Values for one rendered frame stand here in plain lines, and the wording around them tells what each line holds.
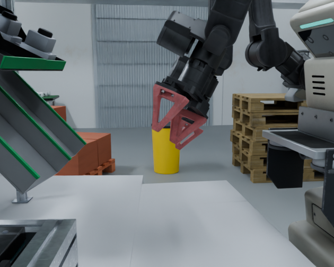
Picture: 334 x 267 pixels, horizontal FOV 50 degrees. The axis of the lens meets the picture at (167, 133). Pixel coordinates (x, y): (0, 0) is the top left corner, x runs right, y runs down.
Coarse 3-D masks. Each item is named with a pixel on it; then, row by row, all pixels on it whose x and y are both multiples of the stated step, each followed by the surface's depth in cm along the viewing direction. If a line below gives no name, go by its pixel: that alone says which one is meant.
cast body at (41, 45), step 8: (32, 32) 73; (40, 32) 74; (48, 32) 74; (32, 40) 74; (40, 40) 74; (48, 40) 74; (24, 48) 74; (32, 48) 74; (40, 48) 74; (48, 48) 75; (40, 56) 74; (48, 56) 74
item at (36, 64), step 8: (0, 32) 68; (0, 40) 68; (0, 48) 68; (8, 48) 68; (16, 48) 68; (0, 56) 55; (8, 56) 56; (16, 56) 68; (24, 56) 68; (32, 56) 68; (0, 64) 55; (8, 64) 57; (16, 64) 59; (24, 64) 61; (32, 64) 64; (40, 64) 66
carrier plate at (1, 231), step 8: (0, 232) 49; (8, 232) 49; (16, 232) 49; (24, 232) 51; (0, 240) 47; (8, 240) 47; (16, 240) 48; (24, 240) 51; (0, 248) 45; (8, 248) 45; (16, 248) 48; (0, 256) 43; (8, 256) 45
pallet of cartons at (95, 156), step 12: (60, 108) 430; (84, 132) 435; (96, 144) 389; (108, 144) 425; (84, 156) 367; (96, 156) 391; (108, 156) 427; (72, 168) 360; (84, 168) 368; (96, 168) 393; (108, 168) 429
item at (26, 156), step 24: (0, 96) 70; (0, 120) 69; (24, 120) 70; (0, 144) 58; (24, 144) 70; (48, 144) 70; (0, 168) 59; (24, 168) 58; (48, 168) 70; (24, 192) 59
